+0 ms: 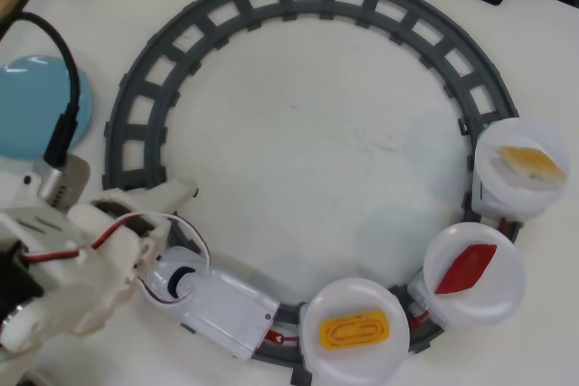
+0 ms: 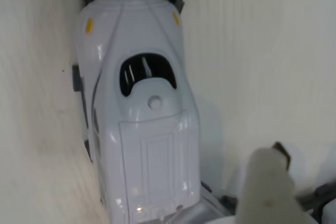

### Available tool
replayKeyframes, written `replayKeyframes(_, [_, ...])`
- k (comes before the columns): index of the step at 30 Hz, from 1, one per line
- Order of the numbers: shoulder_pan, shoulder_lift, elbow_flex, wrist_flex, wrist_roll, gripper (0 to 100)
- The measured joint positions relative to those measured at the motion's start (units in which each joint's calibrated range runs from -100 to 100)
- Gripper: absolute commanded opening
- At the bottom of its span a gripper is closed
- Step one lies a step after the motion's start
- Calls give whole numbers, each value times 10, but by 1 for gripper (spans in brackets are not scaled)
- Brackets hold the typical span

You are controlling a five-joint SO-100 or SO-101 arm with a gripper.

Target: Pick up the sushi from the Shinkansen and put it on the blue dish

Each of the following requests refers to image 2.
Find white Shinkansen toy head car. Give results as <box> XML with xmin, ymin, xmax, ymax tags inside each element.
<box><xmin>72</xmin><ymin>0</ymin><xmax>204</xmax><ymax>224</ymax></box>

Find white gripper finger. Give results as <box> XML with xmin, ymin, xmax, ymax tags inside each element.
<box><xmin>235</xmin><ymin>141</ymin><xmax>313</xmax><ymax>224</ymax></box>

